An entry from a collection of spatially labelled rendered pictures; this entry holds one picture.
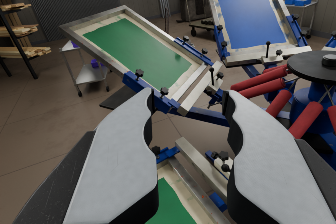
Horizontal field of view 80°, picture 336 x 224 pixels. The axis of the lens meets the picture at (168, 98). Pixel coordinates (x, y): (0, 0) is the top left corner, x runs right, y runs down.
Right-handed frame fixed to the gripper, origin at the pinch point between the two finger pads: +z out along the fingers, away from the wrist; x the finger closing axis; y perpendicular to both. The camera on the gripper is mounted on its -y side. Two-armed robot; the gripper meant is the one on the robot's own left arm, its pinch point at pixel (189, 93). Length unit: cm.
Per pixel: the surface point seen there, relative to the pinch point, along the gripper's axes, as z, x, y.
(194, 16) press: 781, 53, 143
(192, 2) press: 780, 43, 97
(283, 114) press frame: 77, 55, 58
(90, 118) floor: 226, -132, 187
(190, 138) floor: 169, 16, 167
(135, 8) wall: 898, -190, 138
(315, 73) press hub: 65, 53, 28
